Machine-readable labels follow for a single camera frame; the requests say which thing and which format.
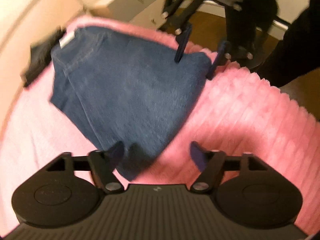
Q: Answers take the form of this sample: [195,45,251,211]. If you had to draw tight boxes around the folded black garment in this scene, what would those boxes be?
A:
[21,27,66,88]

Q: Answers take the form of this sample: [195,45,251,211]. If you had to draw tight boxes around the white nightstand drawers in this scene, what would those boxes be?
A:
[89,0,165,30]

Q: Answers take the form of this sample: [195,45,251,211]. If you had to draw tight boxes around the blue denim jeans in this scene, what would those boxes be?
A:
[50,26,211,180]

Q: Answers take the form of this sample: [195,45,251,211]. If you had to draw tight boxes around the pink ribbed bed blanket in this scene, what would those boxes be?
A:
[0,14,320,235]

